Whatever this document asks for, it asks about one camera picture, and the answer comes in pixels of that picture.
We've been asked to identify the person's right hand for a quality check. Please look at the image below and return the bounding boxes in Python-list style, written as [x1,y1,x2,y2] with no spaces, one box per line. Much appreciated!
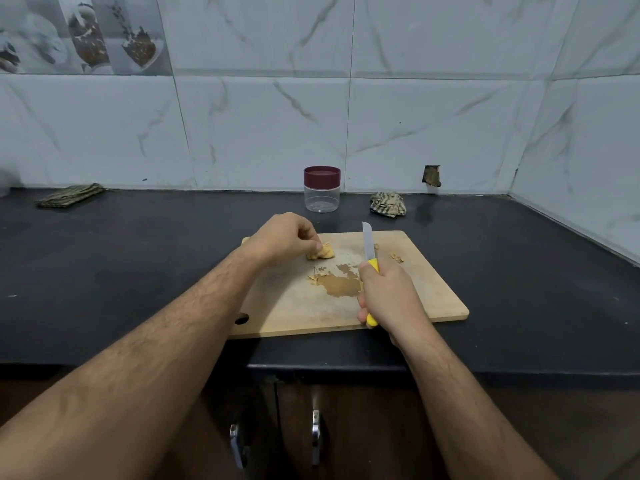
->
[356,255,434,346]

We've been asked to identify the person's left hand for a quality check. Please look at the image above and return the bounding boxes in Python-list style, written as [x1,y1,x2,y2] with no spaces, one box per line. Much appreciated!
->
[242,211,324,272]

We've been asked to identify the pile of yellow ginger slices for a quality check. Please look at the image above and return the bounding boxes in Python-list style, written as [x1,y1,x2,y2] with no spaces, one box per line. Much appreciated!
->
[306,241,337,262]

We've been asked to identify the clear jar maroon lid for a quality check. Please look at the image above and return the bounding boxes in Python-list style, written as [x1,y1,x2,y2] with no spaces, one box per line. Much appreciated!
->
[304,165,342,214]

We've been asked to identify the yellow handled knife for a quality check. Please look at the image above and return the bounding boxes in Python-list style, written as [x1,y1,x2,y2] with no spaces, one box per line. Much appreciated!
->
[360,221,382,330]

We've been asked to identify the wooden cutting board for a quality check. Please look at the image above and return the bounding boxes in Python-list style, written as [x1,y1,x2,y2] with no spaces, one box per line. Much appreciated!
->
[226,229,471,341]

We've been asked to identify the person's left forearm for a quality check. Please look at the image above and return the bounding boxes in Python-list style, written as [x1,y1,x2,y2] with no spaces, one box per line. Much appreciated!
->
[0,243,271,480]

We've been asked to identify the person's right forearm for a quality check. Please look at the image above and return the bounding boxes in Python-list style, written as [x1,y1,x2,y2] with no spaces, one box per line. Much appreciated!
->
[398,323,559,480]

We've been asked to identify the black countertop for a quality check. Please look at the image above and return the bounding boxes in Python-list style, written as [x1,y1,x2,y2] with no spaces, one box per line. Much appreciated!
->
[0,187,640,378]

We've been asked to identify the crumpled patterned cloth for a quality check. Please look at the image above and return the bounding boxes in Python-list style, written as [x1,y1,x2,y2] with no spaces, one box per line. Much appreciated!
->
[369,191,408,218]

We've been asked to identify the folded green cloth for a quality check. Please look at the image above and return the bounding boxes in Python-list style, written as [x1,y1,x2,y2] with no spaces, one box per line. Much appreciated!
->
[36,183,106,210]

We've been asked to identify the brown wooden cabinet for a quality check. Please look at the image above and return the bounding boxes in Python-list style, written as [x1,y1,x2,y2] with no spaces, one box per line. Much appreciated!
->
[0,369,640,480]

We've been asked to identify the decorative picture tiles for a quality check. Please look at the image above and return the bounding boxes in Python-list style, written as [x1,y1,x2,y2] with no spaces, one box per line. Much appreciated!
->
[0,0,173,77]

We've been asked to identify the metal cabinet handle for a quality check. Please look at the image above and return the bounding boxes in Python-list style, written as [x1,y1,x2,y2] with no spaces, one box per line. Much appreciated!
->
[229,423,248,471]
[310,409,325,467]

